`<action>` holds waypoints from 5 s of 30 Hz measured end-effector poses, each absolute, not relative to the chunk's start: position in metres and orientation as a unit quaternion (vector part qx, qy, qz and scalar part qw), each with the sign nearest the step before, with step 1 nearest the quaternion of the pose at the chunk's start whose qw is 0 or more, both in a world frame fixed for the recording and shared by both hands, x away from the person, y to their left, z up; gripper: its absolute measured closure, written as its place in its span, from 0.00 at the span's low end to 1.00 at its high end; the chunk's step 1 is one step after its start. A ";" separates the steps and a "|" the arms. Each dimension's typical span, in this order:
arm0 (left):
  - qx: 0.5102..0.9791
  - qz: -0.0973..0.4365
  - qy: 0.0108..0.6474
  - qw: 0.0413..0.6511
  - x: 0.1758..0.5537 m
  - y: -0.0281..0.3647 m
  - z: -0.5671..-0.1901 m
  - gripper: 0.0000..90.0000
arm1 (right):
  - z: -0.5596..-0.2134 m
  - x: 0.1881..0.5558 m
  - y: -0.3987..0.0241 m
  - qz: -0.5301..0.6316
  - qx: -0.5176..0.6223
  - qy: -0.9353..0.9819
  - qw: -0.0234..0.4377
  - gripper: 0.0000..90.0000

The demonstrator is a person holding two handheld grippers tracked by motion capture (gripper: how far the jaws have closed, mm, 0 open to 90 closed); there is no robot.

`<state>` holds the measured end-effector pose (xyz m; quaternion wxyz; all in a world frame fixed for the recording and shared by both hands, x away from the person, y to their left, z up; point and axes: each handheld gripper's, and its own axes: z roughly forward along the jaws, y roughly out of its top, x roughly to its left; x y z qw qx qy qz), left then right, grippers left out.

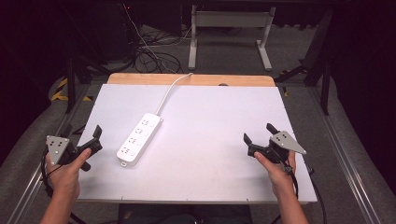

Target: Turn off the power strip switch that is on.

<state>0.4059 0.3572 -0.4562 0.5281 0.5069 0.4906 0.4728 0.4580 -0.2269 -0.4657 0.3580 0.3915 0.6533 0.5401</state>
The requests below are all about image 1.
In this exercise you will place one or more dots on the person's left hand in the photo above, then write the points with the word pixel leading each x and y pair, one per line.
pixel 66 177

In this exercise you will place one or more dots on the black metal stand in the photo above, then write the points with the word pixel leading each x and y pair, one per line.
pixel 71 81
pixel 325 81

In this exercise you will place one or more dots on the aluminium floor rail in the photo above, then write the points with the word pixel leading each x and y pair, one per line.
pixel 28 193
pixel 341 155

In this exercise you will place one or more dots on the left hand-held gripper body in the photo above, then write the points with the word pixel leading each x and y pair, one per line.
pixel 58 148

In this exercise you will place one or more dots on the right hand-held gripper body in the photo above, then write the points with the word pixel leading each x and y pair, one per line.
pixel 286 142

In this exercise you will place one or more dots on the white power strip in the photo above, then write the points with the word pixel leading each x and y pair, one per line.
pixel 140 139

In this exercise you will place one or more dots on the white metal stand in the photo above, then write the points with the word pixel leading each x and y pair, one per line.
pixel 232 19

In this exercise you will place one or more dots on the yellow black hazard tape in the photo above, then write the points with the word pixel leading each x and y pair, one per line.
pixel 60 91

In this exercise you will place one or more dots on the person's right hand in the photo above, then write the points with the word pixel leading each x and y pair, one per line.
pixel 277 175

